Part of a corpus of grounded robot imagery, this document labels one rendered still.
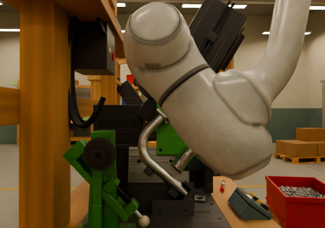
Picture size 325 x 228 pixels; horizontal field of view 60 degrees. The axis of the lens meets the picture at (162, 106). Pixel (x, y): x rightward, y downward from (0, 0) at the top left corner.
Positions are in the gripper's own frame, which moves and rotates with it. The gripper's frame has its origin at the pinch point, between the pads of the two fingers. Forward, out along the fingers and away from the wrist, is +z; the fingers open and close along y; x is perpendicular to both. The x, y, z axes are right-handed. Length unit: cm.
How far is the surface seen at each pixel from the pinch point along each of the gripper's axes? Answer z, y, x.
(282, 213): 34, -54, -10
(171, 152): 20.6, -10.4, 4.1
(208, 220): 13.1, -32.1, 11.3
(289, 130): 924, -209, -458
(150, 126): 17.0, 0.3, 3.3
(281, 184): 56, -54, -25
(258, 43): 836, 88, -591
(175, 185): 17.3, -18.7, 10.9
